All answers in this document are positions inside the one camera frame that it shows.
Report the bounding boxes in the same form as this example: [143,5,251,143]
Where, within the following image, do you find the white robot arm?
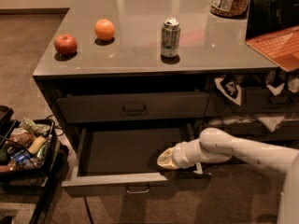
[157,128,299,224]

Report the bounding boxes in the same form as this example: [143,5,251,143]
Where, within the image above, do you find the orange fruit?
[94,19,115,41]

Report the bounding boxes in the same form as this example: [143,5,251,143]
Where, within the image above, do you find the blue packet in bin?
[11,150,31,165]

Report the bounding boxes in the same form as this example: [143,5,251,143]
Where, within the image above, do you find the green bag in bin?
[20,119,50,135]

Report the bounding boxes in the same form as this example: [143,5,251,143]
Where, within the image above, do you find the yellow snack in bin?
[28,136,46,155]

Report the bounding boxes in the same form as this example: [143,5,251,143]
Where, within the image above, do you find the grey drawer cabinet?
[32,0,299,173]

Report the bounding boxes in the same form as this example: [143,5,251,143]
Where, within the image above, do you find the black floor cable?
[83,196,95,224]

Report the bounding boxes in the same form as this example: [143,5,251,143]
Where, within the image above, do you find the red apple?
[54,34,78,56]

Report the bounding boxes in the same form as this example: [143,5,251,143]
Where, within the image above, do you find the black bin of snacks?
[0,105,57,182]

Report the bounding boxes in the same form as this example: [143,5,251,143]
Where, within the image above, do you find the large snack jar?
[210,0,249,18]

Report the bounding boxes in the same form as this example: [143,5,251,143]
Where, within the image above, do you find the green white soda can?
[161,18,180,58]

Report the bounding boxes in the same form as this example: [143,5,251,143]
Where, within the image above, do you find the orange laptop keyboard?
[246,25,299,72]

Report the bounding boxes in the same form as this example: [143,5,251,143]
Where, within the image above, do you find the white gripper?
[157,139,201,170]

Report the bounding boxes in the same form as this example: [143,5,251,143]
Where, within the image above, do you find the white crumpled bag in drawer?
[255,70,299,133]

